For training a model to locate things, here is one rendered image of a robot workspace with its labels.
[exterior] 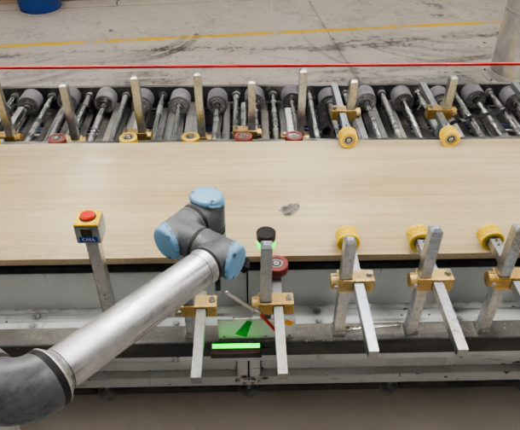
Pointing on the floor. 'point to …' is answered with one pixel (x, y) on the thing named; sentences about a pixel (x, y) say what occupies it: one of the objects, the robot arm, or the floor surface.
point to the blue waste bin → (38, 6)
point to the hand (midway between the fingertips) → (220, 291)
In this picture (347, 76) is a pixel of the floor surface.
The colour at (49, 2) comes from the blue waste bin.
